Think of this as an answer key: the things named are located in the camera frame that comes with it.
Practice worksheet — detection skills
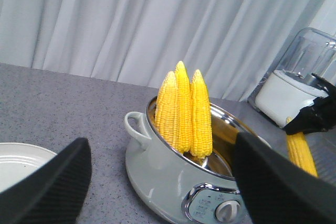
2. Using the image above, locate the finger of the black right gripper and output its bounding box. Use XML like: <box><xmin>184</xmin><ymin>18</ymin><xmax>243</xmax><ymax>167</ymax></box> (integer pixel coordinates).
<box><xmin>311</xmin><ymin>73</ymin><xmax>335</xmax><ymax>97</ymax></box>
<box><xmin>283</xmin><ymin>104</ymin><xmax>330</xmax><ymax>135</ymax></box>

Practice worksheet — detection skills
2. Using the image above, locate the white round plate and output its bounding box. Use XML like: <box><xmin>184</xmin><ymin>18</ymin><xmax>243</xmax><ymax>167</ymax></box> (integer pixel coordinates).
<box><xmin>1</xmin><ymin>143</ymin><xmax>57</xmax><ymax>192</ymax></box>

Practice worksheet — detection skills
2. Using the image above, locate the pale green electric pot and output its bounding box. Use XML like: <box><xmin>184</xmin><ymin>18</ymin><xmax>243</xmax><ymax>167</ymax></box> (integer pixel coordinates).
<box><xmin>124</xmin><ymin>99</ymin><xmax>251</xmax><ymax>223</ymax></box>

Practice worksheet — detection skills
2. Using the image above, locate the white blender appliance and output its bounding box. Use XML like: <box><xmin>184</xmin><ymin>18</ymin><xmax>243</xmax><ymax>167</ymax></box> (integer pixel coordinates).
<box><xmin>248</xmin><ymin>27</ymin><xmax>335</xmax><ymax>128</ymax></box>

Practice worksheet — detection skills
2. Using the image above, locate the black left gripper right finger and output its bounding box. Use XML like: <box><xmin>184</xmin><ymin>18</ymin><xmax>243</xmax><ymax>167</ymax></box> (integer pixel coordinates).
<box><xmin>233</xmin><ymin>132</ymin><xmax>335</xmax><ymax>223</ymax></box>

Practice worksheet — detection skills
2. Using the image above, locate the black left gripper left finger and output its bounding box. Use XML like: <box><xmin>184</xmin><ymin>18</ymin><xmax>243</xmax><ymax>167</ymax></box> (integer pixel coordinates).
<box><xmin>1</xmin><ymin>137</ymin><xmax>91</xmax><ymax>223</ymax></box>

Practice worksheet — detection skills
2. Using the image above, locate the grey curtain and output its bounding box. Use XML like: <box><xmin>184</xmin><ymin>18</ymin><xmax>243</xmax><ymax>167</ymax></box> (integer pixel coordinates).
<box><xmin>1</xmin><ymin>0</ymin><xmax>335</xmax><ymax>101</ymax></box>

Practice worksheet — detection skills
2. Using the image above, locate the corn cob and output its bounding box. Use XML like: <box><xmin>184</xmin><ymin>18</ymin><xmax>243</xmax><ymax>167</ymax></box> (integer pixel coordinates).
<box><xmin>286</xmin><ymin>132</ymin><xmax>319</xmax><ymax>177</ymax></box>
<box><xmin>154</xmin><ymin>71</ymin><xmax>178</xmax><ymax>148</ymax></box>
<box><xmin>175</xmin><ymin>61</ymin><xmax>192</xmax><ymax>153</ymax></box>
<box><xmin>191</xmin><ymin>69</ymin><xmax>213</xmax><ymax>159</ymax></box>

